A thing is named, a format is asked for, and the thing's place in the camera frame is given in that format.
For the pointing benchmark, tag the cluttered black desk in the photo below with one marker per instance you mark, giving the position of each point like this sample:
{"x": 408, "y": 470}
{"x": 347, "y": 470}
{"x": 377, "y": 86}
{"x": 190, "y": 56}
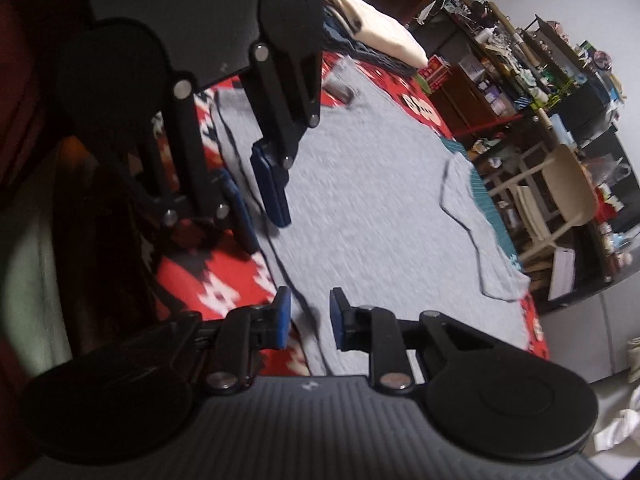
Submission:
{"x": 590, "y": 105}

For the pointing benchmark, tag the red box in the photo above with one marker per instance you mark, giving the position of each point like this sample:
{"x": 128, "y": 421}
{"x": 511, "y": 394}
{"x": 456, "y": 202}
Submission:
{"x": 434, "y": 71}

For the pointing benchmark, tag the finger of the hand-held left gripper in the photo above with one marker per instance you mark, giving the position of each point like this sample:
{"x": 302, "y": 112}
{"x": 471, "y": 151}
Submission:
{"x": 272, "y": 190}
{"x": 240, "y": 215}

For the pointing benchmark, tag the red patterned blanket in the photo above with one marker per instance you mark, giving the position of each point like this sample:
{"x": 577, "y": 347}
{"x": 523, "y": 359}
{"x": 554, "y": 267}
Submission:
{"x": 225, "y": 290}

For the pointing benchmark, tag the folded cream cloth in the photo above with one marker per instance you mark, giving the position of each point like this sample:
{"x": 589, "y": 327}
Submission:
{"x": 385, "y": 30}

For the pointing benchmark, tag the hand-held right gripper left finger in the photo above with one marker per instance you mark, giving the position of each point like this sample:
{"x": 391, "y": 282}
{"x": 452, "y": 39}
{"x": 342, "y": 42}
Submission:
{"x": 282, "y": 317}

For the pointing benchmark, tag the beige chair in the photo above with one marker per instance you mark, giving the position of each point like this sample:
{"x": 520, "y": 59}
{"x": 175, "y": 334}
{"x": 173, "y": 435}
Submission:
{"x": 565, "y": 180}

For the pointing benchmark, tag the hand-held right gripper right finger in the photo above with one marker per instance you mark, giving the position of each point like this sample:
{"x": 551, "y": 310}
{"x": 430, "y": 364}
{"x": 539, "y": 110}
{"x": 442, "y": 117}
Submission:
{"x": 337, "y": 320}

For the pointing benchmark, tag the white crumpled cloth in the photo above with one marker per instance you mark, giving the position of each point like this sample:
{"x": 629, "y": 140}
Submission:
{"x": 617, "y": 430}

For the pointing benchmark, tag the folded dark striped cloth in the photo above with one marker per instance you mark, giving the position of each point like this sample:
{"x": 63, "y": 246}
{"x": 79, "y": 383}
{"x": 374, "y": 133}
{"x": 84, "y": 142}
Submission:
{"x": 350, "y": 42}

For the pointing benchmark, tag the green cutting mat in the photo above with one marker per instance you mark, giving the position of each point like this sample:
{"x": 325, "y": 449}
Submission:
{"x": 500, "y": 225}

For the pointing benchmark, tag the wooden drawer cabinet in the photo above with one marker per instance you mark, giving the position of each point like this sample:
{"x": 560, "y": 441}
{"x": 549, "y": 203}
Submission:
{"x": 460, "y": 100}

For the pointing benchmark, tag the white carton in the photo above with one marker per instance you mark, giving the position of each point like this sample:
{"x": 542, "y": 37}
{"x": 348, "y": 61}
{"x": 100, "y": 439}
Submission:
{"x": 561, "y": 275}

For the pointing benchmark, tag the grey knit sweater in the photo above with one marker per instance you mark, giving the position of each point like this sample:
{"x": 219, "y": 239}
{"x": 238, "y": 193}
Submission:
{"x": 375, "y": 200}

